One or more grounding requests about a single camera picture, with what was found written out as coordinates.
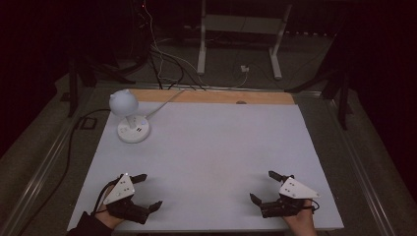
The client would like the small black rectangular frame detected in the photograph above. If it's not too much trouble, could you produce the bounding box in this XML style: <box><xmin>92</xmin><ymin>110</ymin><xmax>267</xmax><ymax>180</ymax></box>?
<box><xmin>80</xmin><ymin>116</ymin><xmax>98</xmax><ymax>131</ymax></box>

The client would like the long black floor cable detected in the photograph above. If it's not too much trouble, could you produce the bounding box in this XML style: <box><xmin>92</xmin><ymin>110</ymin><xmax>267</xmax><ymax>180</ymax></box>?
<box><xmin>17</xmin><ymin>108</ymin><xmax>112</xmax><ymax>236</ymax></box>

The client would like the white table cover sheet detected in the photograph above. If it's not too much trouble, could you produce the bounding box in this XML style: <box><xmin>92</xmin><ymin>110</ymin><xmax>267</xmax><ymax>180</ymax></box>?
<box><xmin>66</xmin><ymin>100</ymin><xmax>345</xmax><ymax>233</ymax></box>

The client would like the person's right hand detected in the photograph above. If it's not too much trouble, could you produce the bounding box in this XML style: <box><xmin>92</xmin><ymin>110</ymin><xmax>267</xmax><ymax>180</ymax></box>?
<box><xmin>282</xmin><ymin>199</ymin><xmax>320</xmax><ymax>236</ymax></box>

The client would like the white metal stand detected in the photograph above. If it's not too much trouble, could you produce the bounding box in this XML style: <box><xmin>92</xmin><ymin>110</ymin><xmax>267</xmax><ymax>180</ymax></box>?
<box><xmin>196</xmin><ymin>0</ymin><xmax>293</xmax><ymax>81</ymax></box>

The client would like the black cable bundle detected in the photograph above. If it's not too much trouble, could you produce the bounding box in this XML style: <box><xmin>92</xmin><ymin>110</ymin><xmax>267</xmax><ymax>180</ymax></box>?
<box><xmin>148</xmin><ymin>45</ymin><xmax>208</xmax><ymax>91</ymax></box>

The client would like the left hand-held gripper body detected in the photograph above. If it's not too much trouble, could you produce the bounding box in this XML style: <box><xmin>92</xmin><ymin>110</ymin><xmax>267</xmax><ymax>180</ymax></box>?
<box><xmin>102</xmin><ymin>172</ymin><xmax>151</xmax><ymax>225</ymax></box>

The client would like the thin white hanging cable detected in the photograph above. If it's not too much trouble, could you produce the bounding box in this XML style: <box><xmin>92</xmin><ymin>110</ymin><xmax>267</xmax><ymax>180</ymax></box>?
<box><xmin>143</xmin><ymin>1</ymin><xmax>166</xmax><ymax>82</ymax></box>

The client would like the person's dark left sleeve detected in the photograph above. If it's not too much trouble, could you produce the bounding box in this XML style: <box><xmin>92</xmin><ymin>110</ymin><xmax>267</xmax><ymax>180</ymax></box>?
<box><xmin>66</xmin><ymin>210</ymin><xmax>114</xmax><ymax>236</ymax></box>

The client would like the person's left hand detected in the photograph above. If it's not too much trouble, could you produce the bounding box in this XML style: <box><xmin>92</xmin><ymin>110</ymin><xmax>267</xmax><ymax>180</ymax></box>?
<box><xmin>95</xmin><ymin>184</ymin><xmax>128</xmax><ymax>231</ymax></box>

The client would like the black tripod stand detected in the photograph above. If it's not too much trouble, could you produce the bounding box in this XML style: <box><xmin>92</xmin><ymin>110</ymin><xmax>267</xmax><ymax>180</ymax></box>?
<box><xmin>60</xmin><ymin>53</ymin><xmax>147</xmax><ymax>118</ymax></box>
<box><xmin>284</xmin><ymin>63</ymin><xmax>354</xmax><ymax>131</ymax></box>

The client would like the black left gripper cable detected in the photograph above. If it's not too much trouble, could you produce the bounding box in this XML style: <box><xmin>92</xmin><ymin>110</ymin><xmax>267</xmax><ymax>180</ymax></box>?
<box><xmin>91</xmin><ymin>178</ymin><xmax>120</xmax><ymax>216</ymax></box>

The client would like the wooden table board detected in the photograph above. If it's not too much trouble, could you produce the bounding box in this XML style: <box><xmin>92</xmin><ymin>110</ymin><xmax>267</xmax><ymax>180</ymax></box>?
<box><xmin>128</xmin><ymin>88</ymin><xmax>296</xmax><ymax>106</ymax></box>

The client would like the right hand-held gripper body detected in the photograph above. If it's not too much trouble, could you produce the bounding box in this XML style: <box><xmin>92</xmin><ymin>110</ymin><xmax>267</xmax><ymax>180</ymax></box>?
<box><xmin>260</xmin><ymin>176</ymin><xmax>322</xmax><ymax>219</ymax></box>

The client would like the white round-headed desk lamp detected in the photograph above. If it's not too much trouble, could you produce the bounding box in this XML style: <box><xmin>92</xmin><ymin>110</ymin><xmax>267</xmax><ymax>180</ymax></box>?
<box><xmin>108</xmin><ymin>88</ymin><xmax>151</xmax><ymax>145</ymax></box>

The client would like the aluminium frame rail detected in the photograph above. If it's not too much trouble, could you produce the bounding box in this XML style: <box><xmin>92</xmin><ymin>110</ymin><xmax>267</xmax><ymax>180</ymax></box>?
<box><xmin>0</xmin><ymin>86</ymin><xmax>96</xmax><ymax>236</ymax></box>
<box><xmin>323</xmin><ymin>96</ymin><xmax>399</xmax><ymax>236</ymax></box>

